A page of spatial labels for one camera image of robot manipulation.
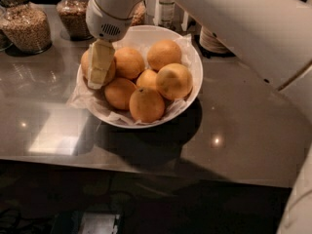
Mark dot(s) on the clear glass bottle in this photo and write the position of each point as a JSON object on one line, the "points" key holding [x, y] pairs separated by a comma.
{"points": [[166, 12]]}

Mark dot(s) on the orange front left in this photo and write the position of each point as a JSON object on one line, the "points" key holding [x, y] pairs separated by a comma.
{"points": [[118, 93]]}

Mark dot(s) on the orange back middle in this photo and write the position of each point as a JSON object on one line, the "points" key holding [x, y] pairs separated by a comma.
{"points": [[129, 63]]}

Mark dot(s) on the tall stack of paper plates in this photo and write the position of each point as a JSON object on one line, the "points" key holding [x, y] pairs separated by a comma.
{"points": [[210, 43]]}

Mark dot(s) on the large orange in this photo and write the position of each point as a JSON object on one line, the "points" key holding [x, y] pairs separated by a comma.
{"points": [[174, 81], [84, 66]]}

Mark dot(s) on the small orange in centre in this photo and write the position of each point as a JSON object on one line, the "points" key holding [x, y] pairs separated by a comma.
{"points": [[147, 79]]}

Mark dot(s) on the orange front with stem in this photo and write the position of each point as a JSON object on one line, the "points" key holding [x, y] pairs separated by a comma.
{"points": [[146, 105]]}

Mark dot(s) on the grey box under table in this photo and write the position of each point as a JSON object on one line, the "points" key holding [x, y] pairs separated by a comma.
{"points": [[99, 223]]}

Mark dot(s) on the glass jar of cereal middle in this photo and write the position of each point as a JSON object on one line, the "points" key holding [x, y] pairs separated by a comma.
{"points": [[72, 14]]}

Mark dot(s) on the glass jar of grains left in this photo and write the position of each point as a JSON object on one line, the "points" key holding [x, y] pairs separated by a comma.
{"points": [[26, 26]]}

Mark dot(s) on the white bowl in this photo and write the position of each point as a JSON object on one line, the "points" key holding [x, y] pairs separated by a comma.
{"points": [[195, 69]]}

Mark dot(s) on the glass jar at left edge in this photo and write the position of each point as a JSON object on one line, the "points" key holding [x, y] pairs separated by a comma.
{"points": [[5, 42]]}

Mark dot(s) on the white stand behind bottle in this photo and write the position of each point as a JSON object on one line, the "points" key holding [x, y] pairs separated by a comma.
{"points": [[181, 22]]}

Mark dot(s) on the white paper bowl liner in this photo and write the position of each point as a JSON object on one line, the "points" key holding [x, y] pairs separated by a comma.
{"points": [[89, 98]]}

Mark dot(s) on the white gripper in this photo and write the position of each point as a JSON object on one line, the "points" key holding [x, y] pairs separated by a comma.
{"points": [[104, 24]]}

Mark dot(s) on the glass jar of granola right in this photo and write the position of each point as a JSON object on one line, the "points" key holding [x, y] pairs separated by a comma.
{"points": [[139, 15]]}

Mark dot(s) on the orange back right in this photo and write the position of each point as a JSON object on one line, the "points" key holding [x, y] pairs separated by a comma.
{"points": [[162, 53]]}

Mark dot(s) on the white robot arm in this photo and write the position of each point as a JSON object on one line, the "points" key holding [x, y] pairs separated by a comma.
{"points": [[271, 36]]}

